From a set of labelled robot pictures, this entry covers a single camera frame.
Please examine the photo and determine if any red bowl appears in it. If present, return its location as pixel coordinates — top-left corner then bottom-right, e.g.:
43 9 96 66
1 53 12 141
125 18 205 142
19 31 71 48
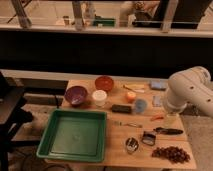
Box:
95 75 114 92

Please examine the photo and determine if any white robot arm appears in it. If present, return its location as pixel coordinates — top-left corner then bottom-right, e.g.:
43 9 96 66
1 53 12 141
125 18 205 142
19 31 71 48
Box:
162 66 213 118

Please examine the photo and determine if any green plastic tray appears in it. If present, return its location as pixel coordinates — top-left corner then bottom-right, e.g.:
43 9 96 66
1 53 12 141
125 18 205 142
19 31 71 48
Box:
37 109 107 163

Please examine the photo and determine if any white cup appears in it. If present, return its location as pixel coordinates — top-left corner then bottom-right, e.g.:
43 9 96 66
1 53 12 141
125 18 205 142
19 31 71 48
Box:
92 90 107 107

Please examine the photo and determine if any black rectangular block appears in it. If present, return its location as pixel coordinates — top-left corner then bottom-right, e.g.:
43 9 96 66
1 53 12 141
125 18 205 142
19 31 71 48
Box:
111 104 132 114

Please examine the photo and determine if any orange fruit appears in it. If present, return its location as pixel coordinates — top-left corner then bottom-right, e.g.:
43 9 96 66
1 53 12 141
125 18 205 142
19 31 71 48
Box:
125 91 136 103

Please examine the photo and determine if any yellow banana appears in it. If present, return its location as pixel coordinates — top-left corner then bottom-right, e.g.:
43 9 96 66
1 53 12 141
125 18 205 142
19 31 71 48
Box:
123 84 145 93

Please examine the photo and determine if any purple bowl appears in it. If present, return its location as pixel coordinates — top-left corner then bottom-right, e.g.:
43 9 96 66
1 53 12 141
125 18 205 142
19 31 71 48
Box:
64 86 88 106

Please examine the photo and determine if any silver fork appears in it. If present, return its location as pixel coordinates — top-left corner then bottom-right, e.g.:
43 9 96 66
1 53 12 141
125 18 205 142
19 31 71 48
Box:
113 121 143 128

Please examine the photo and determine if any orange carrot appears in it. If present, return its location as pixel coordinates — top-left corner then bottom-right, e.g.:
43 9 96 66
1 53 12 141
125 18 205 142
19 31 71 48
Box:
150 115 164 121

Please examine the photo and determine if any small metal cup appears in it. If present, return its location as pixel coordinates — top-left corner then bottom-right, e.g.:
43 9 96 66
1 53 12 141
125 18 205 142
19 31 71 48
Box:
125 137 139 154

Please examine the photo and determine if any square metal cutter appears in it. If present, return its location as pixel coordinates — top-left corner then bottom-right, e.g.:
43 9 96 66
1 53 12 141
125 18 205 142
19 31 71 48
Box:
141 131 156 146

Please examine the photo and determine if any pile of brown nuts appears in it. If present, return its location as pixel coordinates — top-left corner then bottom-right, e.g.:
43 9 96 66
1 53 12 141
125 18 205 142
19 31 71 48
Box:
152 146 190 163

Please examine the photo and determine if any black side table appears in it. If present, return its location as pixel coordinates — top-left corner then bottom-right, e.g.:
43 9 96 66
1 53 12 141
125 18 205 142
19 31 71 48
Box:
0 72 38 171

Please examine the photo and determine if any black handled knife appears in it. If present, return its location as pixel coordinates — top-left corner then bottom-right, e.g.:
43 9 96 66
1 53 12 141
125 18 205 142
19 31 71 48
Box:
153 127 183 135

